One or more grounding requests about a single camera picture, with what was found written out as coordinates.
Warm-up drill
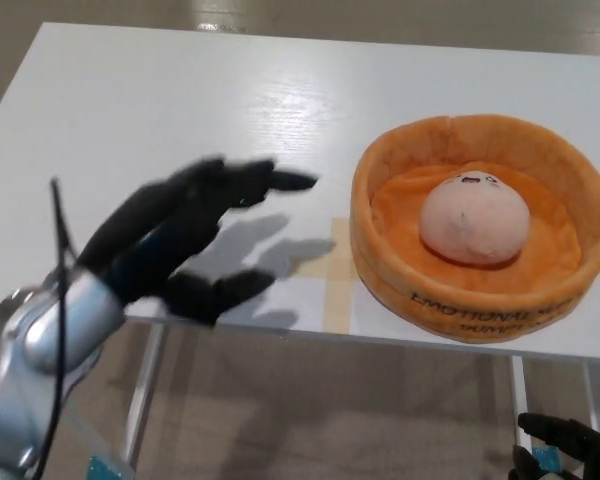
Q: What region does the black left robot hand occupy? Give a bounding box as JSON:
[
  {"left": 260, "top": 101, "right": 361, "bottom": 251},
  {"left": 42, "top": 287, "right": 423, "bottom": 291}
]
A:
[{"left": 74, "top": 157, "right": 321, "bottom": 329}]

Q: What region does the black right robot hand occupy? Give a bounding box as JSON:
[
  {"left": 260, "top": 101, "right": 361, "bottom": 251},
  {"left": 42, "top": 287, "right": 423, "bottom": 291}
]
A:
[{"left": 509, "top": 412, "right": 600, "bottom": 480}]

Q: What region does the orange plush round plate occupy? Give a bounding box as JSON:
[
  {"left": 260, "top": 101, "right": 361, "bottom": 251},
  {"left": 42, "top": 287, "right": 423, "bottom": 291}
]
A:
[{"left": 350, "top": 114, "right": 600, "bottom": 344}]

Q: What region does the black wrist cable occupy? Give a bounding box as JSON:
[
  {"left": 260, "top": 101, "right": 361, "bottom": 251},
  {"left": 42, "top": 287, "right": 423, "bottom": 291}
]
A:
[{"left": 33, "top": 177, "right": 80, "bottom": 480}]

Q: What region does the white straight table leg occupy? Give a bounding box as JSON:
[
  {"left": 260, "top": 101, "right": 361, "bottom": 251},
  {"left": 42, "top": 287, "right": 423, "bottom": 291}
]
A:
[{"left": 508, "top": 355, "right": 532, "bottom": 447}]

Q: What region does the white slanted table leg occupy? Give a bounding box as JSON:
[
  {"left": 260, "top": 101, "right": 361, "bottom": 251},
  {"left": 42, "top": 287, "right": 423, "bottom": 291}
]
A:
[{"left": 122, "top": 319, "right": 167, "bottom": 467}]

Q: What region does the pink round plush toy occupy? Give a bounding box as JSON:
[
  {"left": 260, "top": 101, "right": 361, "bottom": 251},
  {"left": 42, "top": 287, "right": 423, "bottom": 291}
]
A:
[{"left": 419, "top": 168, "right": 532, "bottom": 265}]

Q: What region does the short beige tape strip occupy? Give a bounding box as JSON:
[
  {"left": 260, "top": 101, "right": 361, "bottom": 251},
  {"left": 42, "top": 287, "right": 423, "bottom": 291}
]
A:
[{"left": 294, "top": 258, "right": 355, "bottom": 281}]

